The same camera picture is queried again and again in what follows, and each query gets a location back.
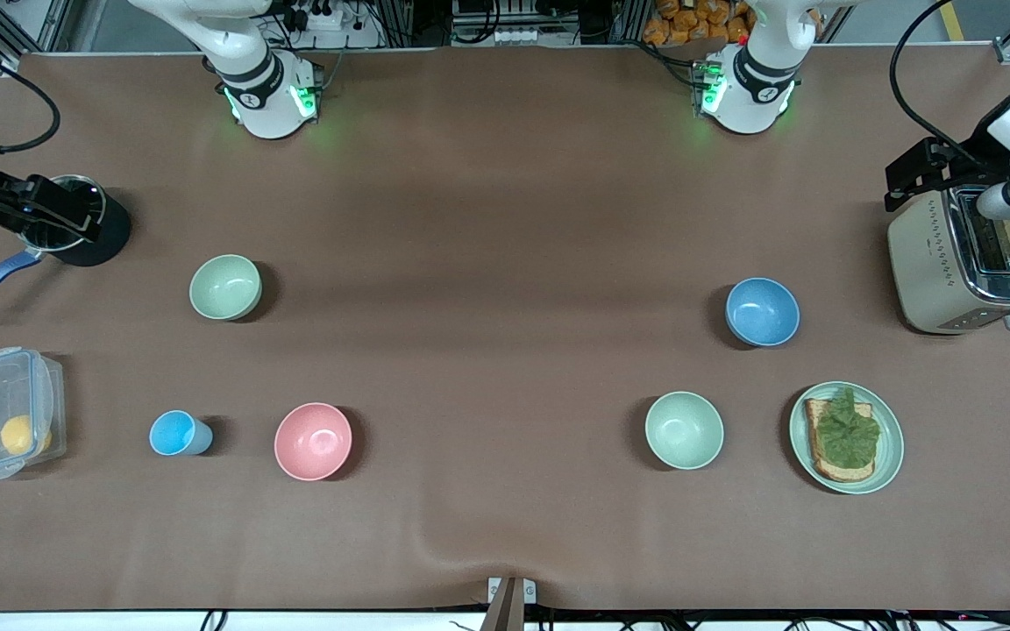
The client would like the white power strip with plugs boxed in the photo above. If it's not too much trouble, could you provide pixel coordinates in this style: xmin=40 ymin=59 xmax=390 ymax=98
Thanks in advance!
xmin=280 ymin=0 xmax=385 ymax=50

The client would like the small white power strip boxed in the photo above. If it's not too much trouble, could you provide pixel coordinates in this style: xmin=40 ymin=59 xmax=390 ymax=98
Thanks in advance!
xmin=494 ymin=26 xmax=556 ymax=47

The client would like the green lettuce leaf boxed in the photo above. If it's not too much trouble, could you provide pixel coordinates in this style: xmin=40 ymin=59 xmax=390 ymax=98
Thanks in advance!
xmin=813 ymin=387 xmax=882 ymax=471

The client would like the sage green bowl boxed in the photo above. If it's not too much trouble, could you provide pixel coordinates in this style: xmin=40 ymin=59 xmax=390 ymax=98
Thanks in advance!
xmin=188 ymin=254 xmax=263 ymax=322

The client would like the clear plastic food container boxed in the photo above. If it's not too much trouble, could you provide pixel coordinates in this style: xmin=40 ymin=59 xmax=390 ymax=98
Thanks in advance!
xmin=0 ymin=351 xmax=68 ymax=482

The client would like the yellow lemon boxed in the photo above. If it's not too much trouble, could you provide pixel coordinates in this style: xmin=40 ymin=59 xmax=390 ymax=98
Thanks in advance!
xmin=0 ymin=415 xmax=53 ymax=457

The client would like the mint green bowl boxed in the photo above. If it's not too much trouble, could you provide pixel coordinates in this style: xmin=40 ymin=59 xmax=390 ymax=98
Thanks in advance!
xmin=644 ymin=391 xmax=725 ymax=471

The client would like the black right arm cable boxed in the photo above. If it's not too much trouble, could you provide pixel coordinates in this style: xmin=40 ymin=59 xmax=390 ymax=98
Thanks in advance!
xmin=0 ymin=33 xmax=61 ymax=157

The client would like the bag of orange snacks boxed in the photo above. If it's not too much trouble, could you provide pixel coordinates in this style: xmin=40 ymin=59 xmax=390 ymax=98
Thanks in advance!
xmin=642 ymin=0 xmax=756 ymax=47

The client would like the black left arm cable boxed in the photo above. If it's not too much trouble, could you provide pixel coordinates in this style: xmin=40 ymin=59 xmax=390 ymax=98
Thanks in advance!
xmin=888 ymin=0 xmax=992 ymax=169

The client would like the green plate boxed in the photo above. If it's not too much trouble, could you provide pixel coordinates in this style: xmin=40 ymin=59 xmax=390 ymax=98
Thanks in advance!
xmin=789 ymin=381 xmax=906 ymax=496

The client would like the black pot with blue handle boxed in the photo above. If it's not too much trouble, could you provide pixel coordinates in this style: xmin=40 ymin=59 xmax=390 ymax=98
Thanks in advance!
xmin=0 ymin=174 xmax=132 ymax=319

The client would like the beige toaster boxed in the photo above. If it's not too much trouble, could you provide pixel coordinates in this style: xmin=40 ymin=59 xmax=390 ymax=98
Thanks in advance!
xmin=887 ymin=182 xmax=1010 ymax=337

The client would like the blue cup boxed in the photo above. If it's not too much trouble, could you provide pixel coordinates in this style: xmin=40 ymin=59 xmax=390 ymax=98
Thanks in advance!
xmin=149 ymin=409 xmax=214 ymax=457

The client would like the brown table cloth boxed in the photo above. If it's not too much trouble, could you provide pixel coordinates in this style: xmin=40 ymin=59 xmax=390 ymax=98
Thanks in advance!
xmin=0 ymin=46 xmax=1010 ymax=613

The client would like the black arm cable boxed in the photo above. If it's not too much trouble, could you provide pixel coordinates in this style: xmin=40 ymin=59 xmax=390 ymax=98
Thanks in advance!
xmin=888 ymin=0 xmax=992 ymax=169
xmin=0 ymin=33 xmax=61 ymax=157

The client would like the blue bowl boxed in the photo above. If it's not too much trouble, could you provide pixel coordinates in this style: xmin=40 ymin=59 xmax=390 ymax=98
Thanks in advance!
xmin=725 ymin=277 xmax=800 ymax=348

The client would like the pink bowl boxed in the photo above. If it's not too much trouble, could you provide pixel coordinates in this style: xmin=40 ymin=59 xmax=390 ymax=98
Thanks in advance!
xmin=274 ymin=402 xmax=354 ymax=482

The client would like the toast slice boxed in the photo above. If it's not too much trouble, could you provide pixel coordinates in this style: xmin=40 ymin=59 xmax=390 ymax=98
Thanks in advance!
xmin=804 ymin=398 xmax=877 ymax=484

